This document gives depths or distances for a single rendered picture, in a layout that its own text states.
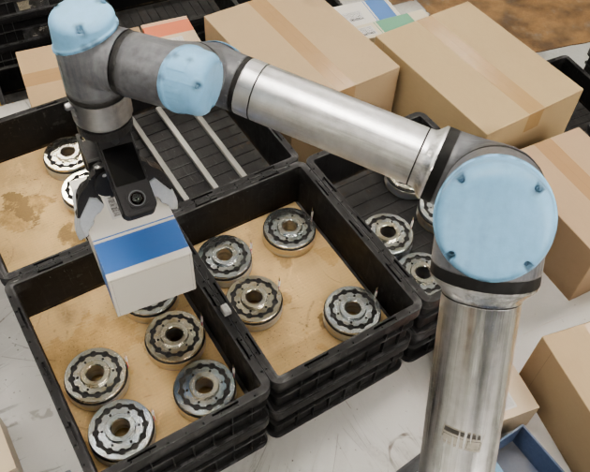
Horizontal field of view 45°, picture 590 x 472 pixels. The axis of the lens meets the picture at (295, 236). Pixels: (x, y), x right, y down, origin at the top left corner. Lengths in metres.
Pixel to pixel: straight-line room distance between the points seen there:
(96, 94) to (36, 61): 0.95
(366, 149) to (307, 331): 0.50
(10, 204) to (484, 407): 1.06
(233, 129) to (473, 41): 0.63
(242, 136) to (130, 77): 0.81
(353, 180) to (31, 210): 0.66
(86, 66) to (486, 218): 0.46
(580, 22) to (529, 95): 2.04
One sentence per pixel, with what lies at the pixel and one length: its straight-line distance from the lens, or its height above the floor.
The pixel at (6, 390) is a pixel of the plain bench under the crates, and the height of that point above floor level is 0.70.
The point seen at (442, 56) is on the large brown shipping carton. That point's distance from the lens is 1.76.
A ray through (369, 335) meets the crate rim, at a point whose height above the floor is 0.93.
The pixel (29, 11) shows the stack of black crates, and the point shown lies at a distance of 2.68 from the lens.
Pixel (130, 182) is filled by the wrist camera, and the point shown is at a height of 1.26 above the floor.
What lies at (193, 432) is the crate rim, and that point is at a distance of 1.09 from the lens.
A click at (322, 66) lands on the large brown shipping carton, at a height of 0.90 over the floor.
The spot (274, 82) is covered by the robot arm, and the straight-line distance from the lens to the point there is 0.89.
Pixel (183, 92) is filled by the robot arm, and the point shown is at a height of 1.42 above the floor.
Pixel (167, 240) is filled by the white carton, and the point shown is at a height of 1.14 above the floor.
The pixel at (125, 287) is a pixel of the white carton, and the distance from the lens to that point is 1.00.
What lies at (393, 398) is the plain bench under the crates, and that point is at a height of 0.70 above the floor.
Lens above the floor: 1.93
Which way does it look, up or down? 52 degrees down
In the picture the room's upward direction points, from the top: 4 degrees clockwise
